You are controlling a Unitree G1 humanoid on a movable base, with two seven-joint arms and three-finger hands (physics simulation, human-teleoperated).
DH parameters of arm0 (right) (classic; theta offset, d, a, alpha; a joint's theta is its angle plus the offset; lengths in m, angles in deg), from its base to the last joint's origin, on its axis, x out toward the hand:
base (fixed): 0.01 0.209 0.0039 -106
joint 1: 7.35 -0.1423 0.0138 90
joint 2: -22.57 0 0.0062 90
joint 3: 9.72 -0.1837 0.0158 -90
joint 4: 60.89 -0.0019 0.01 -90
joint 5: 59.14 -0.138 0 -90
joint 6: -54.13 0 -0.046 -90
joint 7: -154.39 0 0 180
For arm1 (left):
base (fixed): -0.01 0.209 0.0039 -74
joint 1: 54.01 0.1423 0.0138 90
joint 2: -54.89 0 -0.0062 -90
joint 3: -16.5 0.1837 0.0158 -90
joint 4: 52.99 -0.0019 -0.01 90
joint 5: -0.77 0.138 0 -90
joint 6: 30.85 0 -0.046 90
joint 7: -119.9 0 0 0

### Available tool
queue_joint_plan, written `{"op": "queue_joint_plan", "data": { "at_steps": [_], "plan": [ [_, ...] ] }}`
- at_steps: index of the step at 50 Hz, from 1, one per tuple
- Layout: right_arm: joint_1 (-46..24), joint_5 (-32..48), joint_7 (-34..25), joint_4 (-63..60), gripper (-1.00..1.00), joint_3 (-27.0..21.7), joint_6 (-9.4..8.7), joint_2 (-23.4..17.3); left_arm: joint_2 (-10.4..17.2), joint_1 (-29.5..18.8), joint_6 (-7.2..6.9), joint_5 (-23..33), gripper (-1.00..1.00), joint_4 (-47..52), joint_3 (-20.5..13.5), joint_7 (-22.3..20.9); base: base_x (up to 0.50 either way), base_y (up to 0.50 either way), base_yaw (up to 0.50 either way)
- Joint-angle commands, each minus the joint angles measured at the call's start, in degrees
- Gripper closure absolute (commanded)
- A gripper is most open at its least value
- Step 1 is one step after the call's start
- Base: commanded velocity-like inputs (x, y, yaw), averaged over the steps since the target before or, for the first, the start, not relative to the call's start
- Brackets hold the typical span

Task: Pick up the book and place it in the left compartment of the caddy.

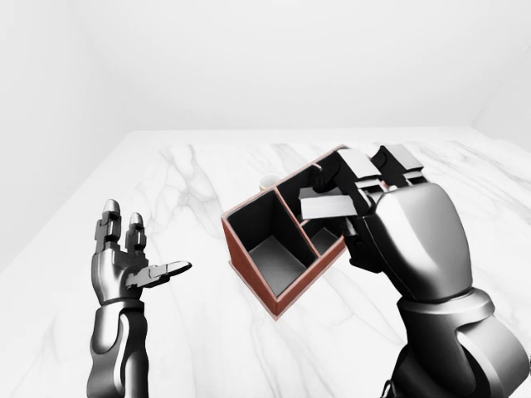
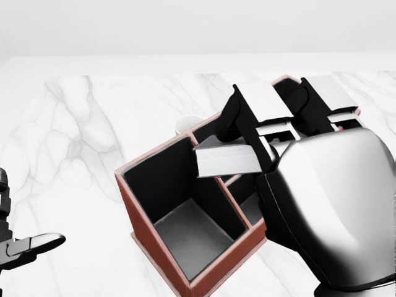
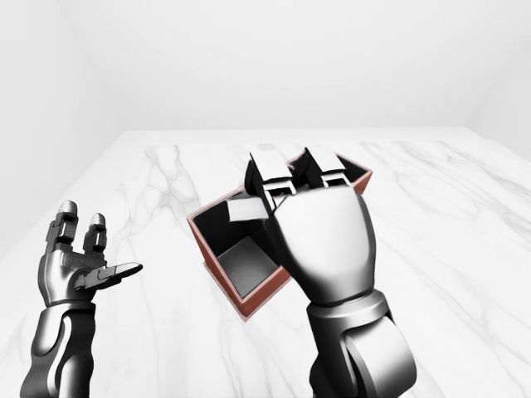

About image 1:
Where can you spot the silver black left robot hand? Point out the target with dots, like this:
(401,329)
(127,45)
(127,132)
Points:
(108,277)

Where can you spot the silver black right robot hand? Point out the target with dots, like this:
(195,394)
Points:
(419,244)

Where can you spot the grey white book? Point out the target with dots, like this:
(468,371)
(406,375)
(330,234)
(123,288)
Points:
(327,206)

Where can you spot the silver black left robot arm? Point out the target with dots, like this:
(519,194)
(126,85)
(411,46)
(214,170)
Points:
(108,352)

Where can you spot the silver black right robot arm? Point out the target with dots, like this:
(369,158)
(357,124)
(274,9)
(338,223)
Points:
(452,348)

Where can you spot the red-brown desk caddy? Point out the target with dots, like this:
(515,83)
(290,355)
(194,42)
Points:
(269,244)

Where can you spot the white mug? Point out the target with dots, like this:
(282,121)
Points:
(268,181)

